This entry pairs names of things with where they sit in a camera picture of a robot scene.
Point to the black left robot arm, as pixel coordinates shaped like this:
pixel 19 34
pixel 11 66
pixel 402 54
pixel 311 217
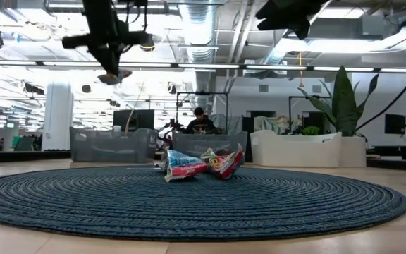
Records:
pixel 99 10

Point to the orange brown granola bar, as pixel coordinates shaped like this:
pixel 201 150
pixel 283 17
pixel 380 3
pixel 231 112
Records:
pixel 111 79

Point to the white pillar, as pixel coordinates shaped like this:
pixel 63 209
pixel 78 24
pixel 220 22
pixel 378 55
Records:
pixel 58 116

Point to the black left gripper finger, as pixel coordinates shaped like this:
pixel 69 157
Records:
pixel 102 58
pixel 115 60

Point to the black monitor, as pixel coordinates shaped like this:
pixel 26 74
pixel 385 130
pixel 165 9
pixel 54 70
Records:
pixel 395 123
pixel 136 120

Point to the hanging pendant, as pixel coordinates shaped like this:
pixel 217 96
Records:
pixel 300 83

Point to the silver ventilation duct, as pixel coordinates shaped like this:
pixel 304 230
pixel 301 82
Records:
pixel 198 35

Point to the white planter box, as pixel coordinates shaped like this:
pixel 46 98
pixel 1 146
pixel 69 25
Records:
pixel 352 151

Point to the covered equipment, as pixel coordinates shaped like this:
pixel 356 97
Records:
pixel 277 124

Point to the blue snack bag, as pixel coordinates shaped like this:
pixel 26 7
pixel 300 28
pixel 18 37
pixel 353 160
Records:
pixel 183 166

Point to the white plastic bin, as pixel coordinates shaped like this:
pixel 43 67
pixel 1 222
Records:
pixel 294 150

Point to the round blue woven mat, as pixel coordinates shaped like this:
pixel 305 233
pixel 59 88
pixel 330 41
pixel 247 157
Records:
pixel 118 204

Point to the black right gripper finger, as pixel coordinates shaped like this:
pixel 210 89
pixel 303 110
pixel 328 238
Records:
pixel 270 13
pixel 287 24

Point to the small green plant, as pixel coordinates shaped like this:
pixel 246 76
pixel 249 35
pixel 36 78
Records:
pixel 310 131

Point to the person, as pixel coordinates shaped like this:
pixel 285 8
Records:
pixel 200 125

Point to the dark desk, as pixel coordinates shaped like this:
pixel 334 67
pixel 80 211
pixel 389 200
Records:
pixel 397 150

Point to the tall snake plant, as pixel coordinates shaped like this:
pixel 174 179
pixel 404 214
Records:
pixel 344 106

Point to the ceiling light strip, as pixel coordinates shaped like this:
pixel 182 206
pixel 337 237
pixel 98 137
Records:
pixel 206 66

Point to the translucent grey plastic bin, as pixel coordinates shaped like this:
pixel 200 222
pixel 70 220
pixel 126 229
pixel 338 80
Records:
pixel 196 144
pixel 111 144

